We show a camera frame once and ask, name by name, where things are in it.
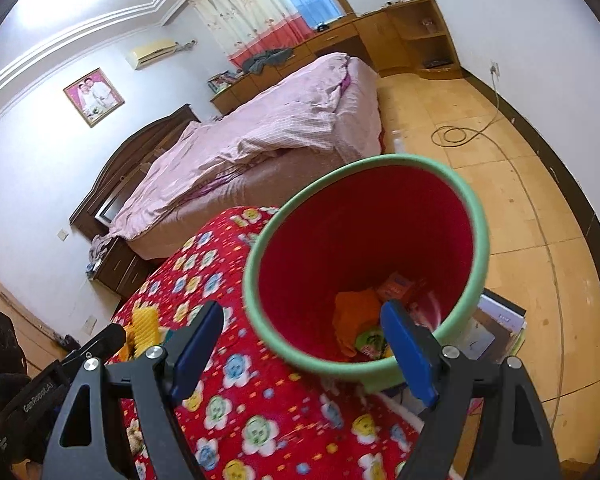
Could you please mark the white wall outlet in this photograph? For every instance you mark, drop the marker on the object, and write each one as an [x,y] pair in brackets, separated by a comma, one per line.
[494,69]
[90,324]

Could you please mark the stack of white books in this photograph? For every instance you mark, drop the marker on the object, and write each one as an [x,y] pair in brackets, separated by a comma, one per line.
[500,325]

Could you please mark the dark wooden headboard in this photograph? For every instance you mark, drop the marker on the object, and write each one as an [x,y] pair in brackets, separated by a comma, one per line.
[130,160]

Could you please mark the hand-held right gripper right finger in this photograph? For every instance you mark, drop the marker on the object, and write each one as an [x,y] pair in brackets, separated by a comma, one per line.
[407,355]

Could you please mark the yellow foam fruit net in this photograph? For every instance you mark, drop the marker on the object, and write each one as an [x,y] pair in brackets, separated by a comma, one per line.
[145,330]

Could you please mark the dark wooden nightstand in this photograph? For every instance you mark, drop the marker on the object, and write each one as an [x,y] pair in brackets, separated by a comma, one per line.
[127,270]

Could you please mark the flat black item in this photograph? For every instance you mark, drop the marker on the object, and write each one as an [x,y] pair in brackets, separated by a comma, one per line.
[437,63]

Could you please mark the white wall switch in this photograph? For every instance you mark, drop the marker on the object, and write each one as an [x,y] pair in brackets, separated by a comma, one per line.
[63,234]

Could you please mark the wall air conditioner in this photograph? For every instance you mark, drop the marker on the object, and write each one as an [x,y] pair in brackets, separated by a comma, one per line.
[151,54]

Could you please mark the bed with pink blanket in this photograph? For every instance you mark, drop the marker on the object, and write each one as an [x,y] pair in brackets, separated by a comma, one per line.
[260,130]

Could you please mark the red smiley flower blanket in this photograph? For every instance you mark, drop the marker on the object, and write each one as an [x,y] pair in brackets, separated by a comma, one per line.
[260,410]

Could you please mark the dark grey clothes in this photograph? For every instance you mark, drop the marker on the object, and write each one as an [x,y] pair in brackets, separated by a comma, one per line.
[267,60]

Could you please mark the pink crumpled clothes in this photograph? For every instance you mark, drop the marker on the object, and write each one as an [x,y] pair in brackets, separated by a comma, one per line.
[97,255]

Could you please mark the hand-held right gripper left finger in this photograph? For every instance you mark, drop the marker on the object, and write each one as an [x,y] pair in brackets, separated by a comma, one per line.
[195,355]

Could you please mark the orange plastic bag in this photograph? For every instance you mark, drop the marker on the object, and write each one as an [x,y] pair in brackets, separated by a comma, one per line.
[355,315]

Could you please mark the clear glass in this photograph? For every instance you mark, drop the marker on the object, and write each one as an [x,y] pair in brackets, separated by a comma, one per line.
[427,25]

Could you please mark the small picture frames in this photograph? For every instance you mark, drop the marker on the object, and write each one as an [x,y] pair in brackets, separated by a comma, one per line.
[225,82]

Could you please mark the bed mattress base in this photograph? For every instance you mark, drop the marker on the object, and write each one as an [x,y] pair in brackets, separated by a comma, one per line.
[280,175]

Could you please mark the red bin with green rim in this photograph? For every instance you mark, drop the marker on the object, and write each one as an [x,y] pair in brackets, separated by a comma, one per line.
[360,220]

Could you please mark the wooden corner shelf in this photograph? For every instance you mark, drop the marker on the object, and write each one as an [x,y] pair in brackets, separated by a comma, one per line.
[410,20]

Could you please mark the framed wall photo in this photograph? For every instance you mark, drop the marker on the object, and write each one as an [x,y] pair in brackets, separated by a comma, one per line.
[94,96]

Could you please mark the cream and pink curtain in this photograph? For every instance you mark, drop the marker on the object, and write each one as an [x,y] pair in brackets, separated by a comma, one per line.
[250,15]

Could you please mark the green carton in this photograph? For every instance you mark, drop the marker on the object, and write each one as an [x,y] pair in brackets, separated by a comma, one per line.
[372,345]

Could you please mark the brown cardboard box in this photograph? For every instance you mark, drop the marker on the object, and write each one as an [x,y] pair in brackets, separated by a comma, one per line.
[395,287]

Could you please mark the long light wooden cabinet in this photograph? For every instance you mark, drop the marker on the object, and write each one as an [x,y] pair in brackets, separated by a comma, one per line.
[340,40]

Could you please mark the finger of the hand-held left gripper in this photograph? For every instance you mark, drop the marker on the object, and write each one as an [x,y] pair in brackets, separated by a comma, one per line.
[97,342]

